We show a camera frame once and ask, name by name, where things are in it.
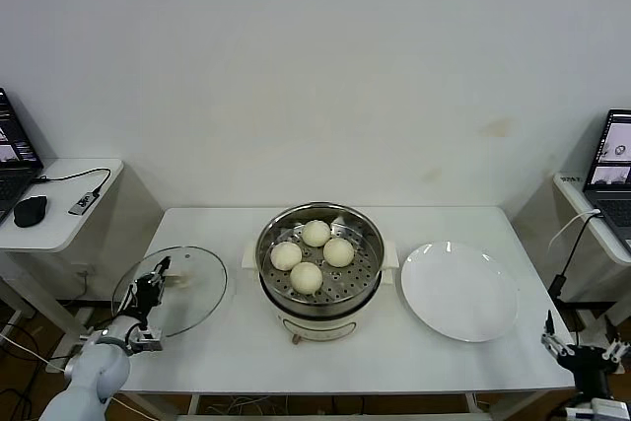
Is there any black cable with power adapter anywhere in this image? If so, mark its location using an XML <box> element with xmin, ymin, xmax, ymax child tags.
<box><xmin>546</xmin><ymin>213</ymin><xmax>603</xmax><ymax>300</ymax></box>

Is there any black laptop with dark screen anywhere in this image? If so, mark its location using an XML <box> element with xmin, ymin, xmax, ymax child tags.
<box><xmin>0</xmin><ymin>87</ymin><xmax>45</xmax><ymax>225</ymax></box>

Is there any white side table with mouse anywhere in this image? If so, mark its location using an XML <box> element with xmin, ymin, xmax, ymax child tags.
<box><xmin>0</xmin><ymin>158</ymin><xmax>165</xmax><ymax>376</ymax></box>

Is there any small grey usb hub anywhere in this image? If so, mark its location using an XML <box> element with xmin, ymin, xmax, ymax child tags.
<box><xmin>67</xmin><ymin>189</ymin><xmax>98</xmax><ymax>218</ymax></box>

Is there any grey laptop with bright screen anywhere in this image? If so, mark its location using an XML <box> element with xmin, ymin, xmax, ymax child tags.
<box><xmin>583</xmin><ymin>107</ymin><xmax>631</xmax><ymax>249</ymax></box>

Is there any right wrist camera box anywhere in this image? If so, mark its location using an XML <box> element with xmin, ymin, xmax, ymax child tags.
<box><xmin>590</xmin><ymin>396</ymin><xmax>630</xmax><ymax>421</ymax></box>

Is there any black usb hub cable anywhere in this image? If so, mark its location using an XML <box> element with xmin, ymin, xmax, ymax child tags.
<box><xmin>30</xmin><ymin>167</ymin><xmax>112</xmax><ymax>195</ymax></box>

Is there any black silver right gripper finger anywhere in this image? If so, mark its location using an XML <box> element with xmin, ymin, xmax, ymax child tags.
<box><xmin>603</xmin><ymin>331</ymin><xmax>627</xmax><ymax>362</ymax></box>
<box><xmin>540</xmin><ymin>310</ymin><xmax>576</xmax><ymax>357</ymax></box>

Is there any black computer mouse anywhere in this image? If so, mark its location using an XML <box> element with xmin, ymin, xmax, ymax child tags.
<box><xmin>13</xmin><ymin>195</ymin><xmax>49</xmax><ymax>229</ymax></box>

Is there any round white plate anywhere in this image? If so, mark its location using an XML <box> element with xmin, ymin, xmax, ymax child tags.
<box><xmin>399</xmin><ymin>241</ymin><xmax>520</xmax><ymax>343</ymax></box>

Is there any perforated stainless steel steamer pot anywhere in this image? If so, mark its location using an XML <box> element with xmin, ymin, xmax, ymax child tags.
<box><xmin>255</xmin><ymin>201</ymin><xmax>386</xmax><ymax>316</ymax></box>

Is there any glass lid with cream handle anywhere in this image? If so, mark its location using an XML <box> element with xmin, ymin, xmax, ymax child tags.
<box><xmin>110</xmin><ymin>245</ymin><xmax>229</xmax><ymax>338</ymax></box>

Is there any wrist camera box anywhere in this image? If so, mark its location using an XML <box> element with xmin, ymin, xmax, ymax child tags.
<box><xmin>590</xmin><ymin>396</ymin><xmax>630</xmax><ymax>421</ymax></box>
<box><xmin>128</xmin><ymin>327</ymin><xmax>165</xmax><ymax>354</ymax></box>

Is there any cream electric cooker base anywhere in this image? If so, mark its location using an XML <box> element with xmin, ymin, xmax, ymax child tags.
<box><xmin>241</xmin><ymin>238</ymin><xmax>399</xmax><ymax>346</ymax></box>

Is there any white laptop cable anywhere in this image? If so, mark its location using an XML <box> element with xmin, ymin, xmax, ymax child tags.
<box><xmin>547</xmin><ymin>208</ymin><xmax>602</xmax><ymax>253</ymax></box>

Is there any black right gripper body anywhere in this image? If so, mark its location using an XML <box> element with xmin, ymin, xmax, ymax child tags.
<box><xmin>559</xmin><ymin>345</ymin><xmax>620</xmax><ymax>395</ymax></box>

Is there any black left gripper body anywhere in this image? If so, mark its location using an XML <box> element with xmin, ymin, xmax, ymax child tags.
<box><xmin>130</xmin><ymin>278</ymin><xmax>166</xmax><ymax>326</ymax></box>

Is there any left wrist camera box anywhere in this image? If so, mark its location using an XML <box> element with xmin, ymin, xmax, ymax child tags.
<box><xmin>128</xmin><ymin>327</ymin><xmax>165</xmax><ymax>354</ymax></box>

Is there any white steamed baozi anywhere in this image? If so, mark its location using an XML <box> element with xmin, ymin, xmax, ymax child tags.
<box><xmin>321</xmin><ymin>237</ymin><xmax>356</xmax><ymax>268</ymax></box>
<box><xmin>301</xmin><ymin>219</ymin><xmax>331</xmax><ymax>248</ymax></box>
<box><xmin>269</xmin><ymin>242</ymin><xmax>304</xmax><ymax>272</ymax></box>
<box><xmin>289</xmin><ymin>261</ymin><xmax>324</xmax><ymax>294</ymax></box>

